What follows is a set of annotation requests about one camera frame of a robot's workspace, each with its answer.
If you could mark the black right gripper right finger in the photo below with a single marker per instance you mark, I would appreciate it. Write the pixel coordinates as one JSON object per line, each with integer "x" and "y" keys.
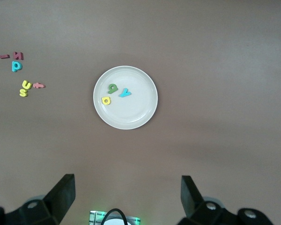
{"x": 194, "y": 204}

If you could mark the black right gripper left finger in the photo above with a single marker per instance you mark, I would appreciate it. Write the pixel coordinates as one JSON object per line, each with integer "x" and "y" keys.
{"x": 58, "y": 199}

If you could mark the yellow foam letter a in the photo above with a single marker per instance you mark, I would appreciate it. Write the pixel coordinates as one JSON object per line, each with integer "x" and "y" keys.
{"x": 103, "y": 100}

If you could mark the green foam letter g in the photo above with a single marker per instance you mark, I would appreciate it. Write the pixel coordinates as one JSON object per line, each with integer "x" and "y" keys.
{"x": 111, "y": 91}

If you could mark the teal foam letter y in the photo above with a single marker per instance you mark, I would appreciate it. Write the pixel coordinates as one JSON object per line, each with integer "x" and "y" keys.
{"x": 124, "y": 93}

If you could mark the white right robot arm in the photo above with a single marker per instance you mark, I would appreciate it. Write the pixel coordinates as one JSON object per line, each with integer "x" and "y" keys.
{"x": 117, "y": 222}

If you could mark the light brown round plate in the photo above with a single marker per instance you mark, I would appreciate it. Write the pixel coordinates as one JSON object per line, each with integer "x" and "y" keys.
{"x": 131, "y": 114}

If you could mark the yellow foam letter s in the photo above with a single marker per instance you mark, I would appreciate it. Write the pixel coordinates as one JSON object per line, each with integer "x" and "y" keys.
{"x": 23, "y": 92}

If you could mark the pink foam letter t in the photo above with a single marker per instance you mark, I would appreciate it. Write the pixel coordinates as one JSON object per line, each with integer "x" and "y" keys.
{"x": 38, "y": 85}

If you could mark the yellow foam letter u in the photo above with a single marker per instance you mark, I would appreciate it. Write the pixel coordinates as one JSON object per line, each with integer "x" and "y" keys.
{"x": 24, "y": 85}

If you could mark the brown paper table cover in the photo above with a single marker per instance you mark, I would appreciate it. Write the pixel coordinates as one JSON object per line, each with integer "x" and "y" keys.
{"x": 201, "y": 70}

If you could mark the teal foam letter p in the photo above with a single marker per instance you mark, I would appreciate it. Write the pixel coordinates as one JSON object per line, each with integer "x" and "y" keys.
{"x": 13, "y": 66}

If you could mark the dark red foam letter m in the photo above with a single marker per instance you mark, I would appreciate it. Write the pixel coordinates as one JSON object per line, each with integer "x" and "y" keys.
{"x": 18, "y": 56}

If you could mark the dark red foam bar letter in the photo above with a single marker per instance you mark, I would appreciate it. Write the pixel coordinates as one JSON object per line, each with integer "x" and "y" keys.
{"x": 4, "y": 56}

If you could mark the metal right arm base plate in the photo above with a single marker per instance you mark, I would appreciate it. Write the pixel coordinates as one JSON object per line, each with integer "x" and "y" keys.
{"x": 96, "y": 218}

